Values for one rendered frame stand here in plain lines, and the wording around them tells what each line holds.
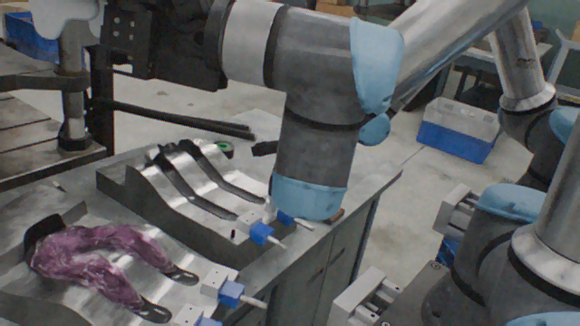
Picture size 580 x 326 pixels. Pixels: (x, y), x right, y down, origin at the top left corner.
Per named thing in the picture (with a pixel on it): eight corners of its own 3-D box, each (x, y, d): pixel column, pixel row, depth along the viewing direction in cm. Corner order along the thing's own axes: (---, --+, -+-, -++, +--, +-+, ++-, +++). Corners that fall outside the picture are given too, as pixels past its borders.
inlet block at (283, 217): (316, 234, 113) (321, 215, 110) (305, 243, 109) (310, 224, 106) (274, 211, 118) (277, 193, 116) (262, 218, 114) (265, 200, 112)
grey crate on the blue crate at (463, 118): (499, 132, 408) (506, 117, 402) (489, 144, 377) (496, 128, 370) (434, 110, 436) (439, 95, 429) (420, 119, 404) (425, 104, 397)
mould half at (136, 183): (296, 229, 124) (304, 186, 118) (233, 276, 103) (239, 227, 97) (168, 160, 146) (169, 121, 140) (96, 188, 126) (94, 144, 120)
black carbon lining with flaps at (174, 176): (268, 206, 119) (274, 175, 114) (227, 232, 106) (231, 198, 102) (175, 158, 134) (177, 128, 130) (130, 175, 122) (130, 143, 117)
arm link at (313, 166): (345, 181, 54) (367, 93, 49) (338, 235, 44) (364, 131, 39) (280, 167, 54) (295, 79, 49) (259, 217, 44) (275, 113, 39)
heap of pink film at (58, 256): (182, 262, 96) (184, 232, 93) (132, 321, 81) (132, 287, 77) (78, 225, 101) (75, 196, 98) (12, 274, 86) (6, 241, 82)
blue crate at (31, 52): (89, 69, 446) (88, 46, 436) (50, 76, 411) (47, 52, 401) (47, 53, 468) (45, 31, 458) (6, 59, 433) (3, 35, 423)
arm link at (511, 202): (526, 259, 68) (565, 181, 62) (559, 327, 56) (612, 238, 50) (446, 241, 69) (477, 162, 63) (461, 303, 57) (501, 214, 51)
